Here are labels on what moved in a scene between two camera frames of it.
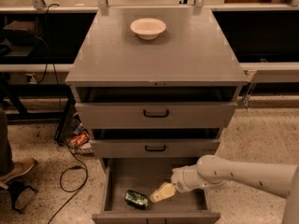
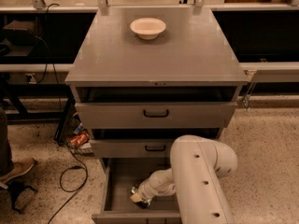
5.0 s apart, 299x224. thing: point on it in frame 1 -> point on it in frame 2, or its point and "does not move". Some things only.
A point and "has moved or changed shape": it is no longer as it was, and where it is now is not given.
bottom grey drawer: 142,175 does not move
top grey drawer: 130,115 does not move
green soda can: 136,199 has moved or changed shape
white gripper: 180,180 -> 145,191
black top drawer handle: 156,115 does not move
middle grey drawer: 135,148 does not move
